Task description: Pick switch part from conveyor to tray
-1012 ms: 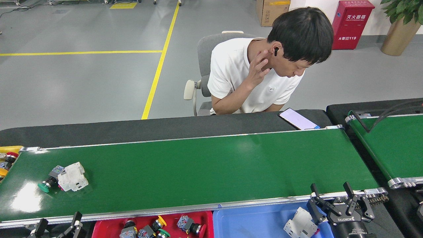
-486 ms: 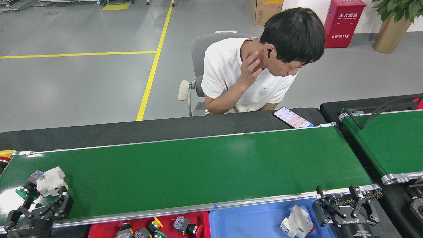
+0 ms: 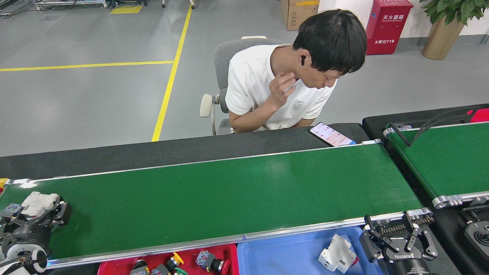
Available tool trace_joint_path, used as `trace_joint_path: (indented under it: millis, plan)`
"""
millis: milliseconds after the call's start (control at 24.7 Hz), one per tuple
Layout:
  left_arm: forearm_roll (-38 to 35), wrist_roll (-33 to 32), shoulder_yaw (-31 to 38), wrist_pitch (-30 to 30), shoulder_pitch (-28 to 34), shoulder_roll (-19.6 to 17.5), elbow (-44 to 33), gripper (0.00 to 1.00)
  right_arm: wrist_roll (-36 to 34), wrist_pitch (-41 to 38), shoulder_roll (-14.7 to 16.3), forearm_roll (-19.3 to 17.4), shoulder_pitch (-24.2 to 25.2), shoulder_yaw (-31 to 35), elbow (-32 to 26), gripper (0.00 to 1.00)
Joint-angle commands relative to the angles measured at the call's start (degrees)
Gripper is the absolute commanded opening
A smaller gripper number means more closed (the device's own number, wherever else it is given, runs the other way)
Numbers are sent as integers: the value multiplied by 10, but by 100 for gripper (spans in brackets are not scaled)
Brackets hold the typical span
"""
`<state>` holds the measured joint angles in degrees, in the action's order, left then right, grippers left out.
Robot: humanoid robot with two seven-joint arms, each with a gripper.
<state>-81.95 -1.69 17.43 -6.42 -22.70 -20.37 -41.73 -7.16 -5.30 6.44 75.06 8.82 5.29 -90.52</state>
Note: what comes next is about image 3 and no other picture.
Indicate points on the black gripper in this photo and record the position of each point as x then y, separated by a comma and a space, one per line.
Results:
28, 236
405, 261

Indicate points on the green mushroom push button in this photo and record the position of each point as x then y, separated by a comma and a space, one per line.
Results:
180, 272
12, 209

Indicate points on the white circuit breaker red lever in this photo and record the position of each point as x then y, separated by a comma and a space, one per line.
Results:
338, 254

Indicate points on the smartphone with lit screen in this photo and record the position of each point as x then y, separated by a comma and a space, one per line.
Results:
331, 134

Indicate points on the yellow push button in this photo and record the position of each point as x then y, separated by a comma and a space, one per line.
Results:
172, 262

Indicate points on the person's left forearm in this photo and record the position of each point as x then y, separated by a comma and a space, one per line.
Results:
303, 123

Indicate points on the person's right forearm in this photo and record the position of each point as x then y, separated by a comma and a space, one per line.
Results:
252, 118

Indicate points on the black conveyor motor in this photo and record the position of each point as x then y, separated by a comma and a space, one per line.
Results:
479, 236

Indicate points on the green conveyor belt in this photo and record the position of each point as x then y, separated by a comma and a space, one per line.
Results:
447, 160
229, 191

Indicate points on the red plastic part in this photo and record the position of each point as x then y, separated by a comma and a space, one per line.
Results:
480, 115

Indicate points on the person's right hand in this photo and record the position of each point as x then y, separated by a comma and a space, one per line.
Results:
280, 89

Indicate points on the red plastic bin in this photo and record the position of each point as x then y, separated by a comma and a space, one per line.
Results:
114, 269

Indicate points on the black guide bar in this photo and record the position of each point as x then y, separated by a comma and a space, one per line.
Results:
410, 143

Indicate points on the blue plastic bin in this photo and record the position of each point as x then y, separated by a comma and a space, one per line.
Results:
279, 256

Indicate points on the potted green plant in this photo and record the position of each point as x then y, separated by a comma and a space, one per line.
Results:
441, 38

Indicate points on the person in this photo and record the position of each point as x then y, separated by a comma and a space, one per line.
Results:
252, 88

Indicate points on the red fire extinguisher box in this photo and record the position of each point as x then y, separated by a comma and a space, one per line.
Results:
387, 30

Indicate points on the brown cardboard box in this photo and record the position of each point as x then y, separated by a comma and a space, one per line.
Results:
300, 17

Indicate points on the grey office chair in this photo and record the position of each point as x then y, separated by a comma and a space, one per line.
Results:
225, 57

